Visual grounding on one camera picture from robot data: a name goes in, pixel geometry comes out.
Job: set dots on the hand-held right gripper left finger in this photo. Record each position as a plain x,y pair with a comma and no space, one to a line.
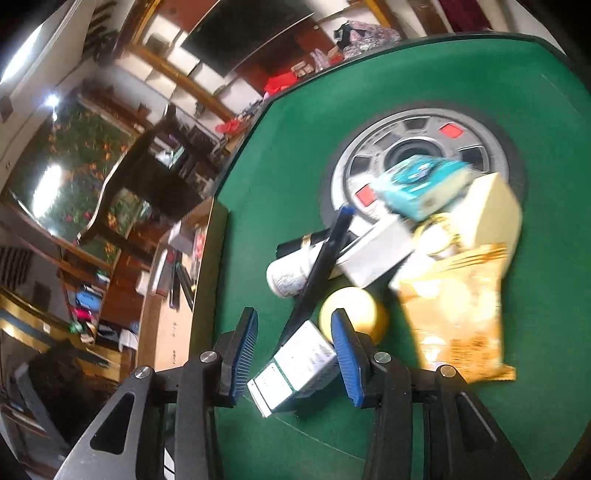
242,355

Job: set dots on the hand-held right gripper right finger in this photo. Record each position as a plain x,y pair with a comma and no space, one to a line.
346,360

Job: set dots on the white and blue carton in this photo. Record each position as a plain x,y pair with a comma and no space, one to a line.
295,369

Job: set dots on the brown cardboard box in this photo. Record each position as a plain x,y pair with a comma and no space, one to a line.
166,332

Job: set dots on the yellow ball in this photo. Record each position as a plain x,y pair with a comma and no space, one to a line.
364,309

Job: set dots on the white printed bottle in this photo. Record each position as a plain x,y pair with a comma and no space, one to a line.
288,274

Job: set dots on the long black box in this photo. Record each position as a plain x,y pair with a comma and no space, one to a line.
323,263

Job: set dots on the white printed box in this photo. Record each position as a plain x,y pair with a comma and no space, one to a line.
374,254

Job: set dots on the orange snack bag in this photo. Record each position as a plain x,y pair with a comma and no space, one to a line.
457,314

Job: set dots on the black cylinder with gold band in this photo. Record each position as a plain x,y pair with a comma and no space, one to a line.
293,244

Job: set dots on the gold lid jar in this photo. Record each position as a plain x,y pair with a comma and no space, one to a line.
436,235

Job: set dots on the cluttered low shelf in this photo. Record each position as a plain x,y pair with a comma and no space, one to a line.
92,309

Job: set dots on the teal tissue pack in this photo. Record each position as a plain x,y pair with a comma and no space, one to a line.
415,184

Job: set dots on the round grey table dial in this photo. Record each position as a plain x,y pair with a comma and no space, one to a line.
351,170

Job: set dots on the dark wooden armchair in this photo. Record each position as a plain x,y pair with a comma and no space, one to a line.
152,180

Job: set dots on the pale yellow box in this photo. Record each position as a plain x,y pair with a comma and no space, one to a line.
489,207

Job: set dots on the red cloth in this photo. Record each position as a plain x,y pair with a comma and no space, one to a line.
279,83

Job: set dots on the wooden TV cabinet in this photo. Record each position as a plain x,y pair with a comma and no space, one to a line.
300,50

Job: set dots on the black television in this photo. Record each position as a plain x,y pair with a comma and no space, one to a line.
240,32

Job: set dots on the floral patterned bag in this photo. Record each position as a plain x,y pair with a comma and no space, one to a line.
369,37

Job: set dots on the maroon cloth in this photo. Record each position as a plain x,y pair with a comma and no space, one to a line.
461,14

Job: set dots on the floral wall painting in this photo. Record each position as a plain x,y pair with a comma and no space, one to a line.
78,152

